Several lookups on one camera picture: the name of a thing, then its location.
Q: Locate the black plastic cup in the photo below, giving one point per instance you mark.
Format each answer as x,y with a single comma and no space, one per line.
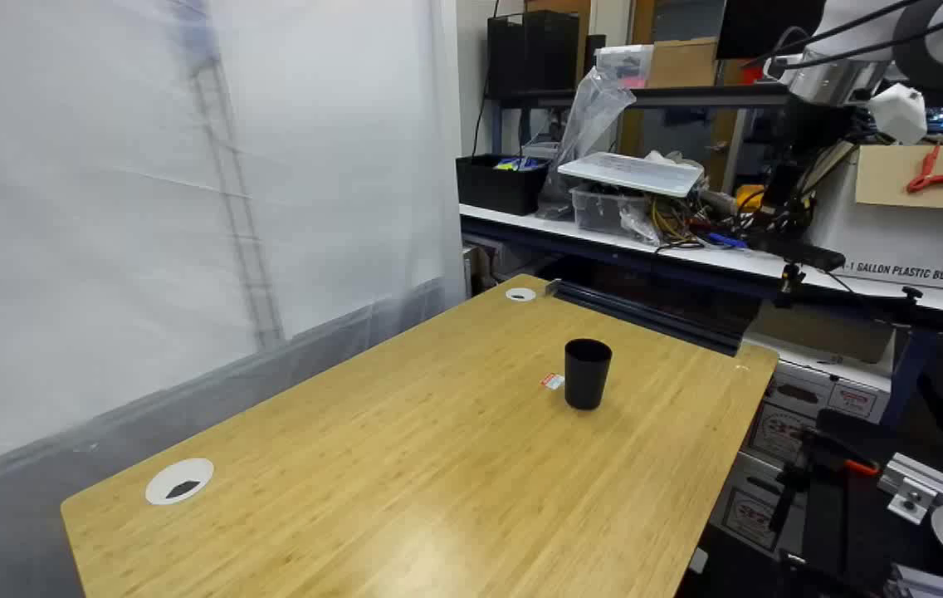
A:
587,372

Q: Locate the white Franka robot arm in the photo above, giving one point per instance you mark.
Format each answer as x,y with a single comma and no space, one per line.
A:
936,35

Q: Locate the white round table grommet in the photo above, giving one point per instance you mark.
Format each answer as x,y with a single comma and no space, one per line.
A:
518,293
177,484

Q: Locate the small white red sticker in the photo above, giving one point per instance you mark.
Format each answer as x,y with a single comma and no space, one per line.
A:
552,382

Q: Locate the black storage bin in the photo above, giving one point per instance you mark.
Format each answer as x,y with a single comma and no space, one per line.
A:
492,188

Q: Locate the clear plastic container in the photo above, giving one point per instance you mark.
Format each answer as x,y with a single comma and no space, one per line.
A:
605,210

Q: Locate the white flat tray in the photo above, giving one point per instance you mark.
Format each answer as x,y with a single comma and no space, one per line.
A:
633,170

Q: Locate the clear plastic bag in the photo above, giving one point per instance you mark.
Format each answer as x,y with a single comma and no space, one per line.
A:
593,109

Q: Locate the white workbench shelf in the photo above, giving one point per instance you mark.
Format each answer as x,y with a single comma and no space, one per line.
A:
714,258

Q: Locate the black speaker box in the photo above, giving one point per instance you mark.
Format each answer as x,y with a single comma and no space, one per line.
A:
533,54

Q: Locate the metal truss behind curtain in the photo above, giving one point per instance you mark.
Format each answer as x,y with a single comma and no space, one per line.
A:
229,168

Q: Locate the brown cardboard carton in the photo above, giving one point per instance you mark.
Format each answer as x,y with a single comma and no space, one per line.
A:
682,63

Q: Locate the black monitor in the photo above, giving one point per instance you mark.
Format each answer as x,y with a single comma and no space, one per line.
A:
766,29

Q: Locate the white translucent curtain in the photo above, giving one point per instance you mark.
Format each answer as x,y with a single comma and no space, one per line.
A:
75,219

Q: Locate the black breadboard cart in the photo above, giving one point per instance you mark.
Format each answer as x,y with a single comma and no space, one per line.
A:
825,534

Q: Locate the white printed cardboard box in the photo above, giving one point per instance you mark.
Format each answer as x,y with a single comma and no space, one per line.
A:
914,238

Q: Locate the aluminium angle bracket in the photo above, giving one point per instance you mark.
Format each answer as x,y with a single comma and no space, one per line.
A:
921,485

